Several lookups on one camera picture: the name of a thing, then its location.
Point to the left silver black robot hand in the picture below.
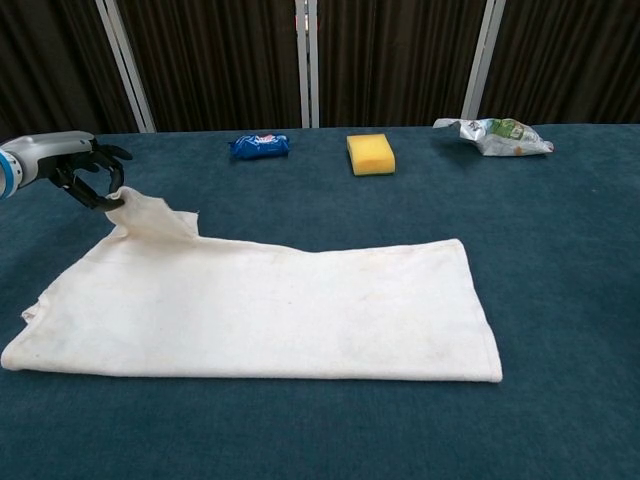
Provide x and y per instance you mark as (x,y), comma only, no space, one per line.
(50,155)

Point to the white T-shirt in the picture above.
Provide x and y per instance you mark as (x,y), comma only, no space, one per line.
(280,315)

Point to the black partition screen panel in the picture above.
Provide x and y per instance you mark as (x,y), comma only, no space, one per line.
(565,60)
(50,65)
(215,60)
(395,60)

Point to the blue snack packet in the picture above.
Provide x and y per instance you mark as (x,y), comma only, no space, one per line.
(260,146)

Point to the yellow sponge block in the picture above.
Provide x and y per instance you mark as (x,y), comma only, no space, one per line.
(370,155)

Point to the crumpled white green packet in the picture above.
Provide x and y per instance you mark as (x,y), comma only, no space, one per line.
(500,137)

